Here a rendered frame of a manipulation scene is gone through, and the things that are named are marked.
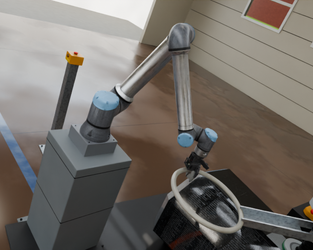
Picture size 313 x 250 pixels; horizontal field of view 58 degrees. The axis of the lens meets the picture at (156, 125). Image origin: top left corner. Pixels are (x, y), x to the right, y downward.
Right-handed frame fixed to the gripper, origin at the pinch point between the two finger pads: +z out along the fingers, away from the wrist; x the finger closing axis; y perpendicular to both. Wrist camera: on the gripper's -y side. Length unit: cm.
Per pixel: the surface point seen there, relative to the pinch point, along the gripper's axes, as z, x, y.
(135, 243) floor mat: 85, -13, 4
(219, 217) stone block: 14.7, 19.1, -23.4
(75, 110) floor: 89, -224, 43
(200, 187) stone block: 11.8, -5.2, -18.1
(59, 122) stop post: 51, -122, 72
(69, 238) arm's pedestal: 64, 0, 63
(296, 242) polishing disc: 1, 48, -59
